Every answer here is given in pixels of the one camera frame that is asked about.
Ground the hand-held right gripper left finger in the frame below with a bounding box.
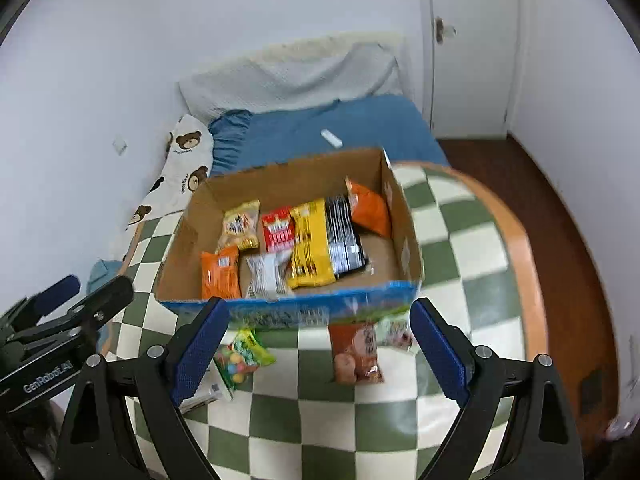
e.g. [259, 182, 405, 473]
[52, 297, 231, 480]

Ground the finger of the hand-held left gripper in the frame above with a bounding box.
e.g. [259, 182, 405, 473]
[0, 275, 82, 331]
[7, 276, 135, 356]

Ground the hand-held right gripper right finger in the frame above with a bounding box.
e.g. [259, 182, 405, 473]
[409, 297, 586, 480]

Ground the orange snack packet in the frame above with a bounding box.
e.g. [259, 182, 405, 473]
[200, 245, 242, 301]

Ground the white grey snack packet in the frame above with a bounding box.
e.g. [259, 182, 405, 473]
[245, 250, 296, 301]

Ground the yellow chips packet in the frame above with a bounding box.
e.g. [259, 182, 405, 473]
[216, 199, 261, 253]

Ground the red snack packet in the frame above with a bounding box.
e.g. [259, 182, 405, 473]
[260, 206, 296, 254]

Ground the large yellow black packet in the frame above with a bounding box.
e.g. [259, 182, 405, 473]
[289, 195, 370, 289]

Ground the large crinkled orange packet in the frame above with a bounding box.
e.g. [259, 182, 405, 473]
[345, 177, 393, 239]

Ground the cardboard box blue print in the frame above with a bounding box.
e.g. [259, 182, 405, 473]
[154, 147, 426, 331]

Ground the white carton snack box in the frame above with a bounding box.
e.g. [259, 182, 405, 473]
[177, 360, 236, 415]

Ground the green candy packet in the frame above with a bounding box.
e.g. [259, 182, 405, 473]
[212, 329, 277, 391]

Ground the small white green packet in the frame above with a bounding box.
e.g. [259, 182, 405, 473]
[375, 312, 416, 356]

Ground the green white checkered blanket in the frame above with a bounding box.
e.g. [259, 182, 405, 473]
[100, 160, 548, 480]

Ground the brown snack packet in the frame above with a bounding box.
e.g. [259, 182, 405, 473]
[327, 322, 386, 385]

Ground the teddy bear print pillow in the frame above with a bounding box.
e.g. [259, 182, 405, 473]
[122, 114, 216, 233]

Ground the blue bed sheet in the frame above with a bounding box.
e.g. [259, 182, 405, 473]
[87, 95, 451, 296]

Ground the grey textured pillow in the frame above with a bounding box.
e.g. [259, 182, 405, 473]
[177, 42, 403, 116]

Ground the white door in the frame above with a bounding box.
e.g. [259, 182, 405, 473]
[415, 0, 521, 138]

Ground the cream fluffy cushion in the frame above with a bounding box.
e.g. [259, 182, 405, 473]
[250, 30, 406, 72]

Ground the metal door handle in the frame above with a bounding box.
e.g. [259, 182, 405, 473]
[434, 16, 457, 45]

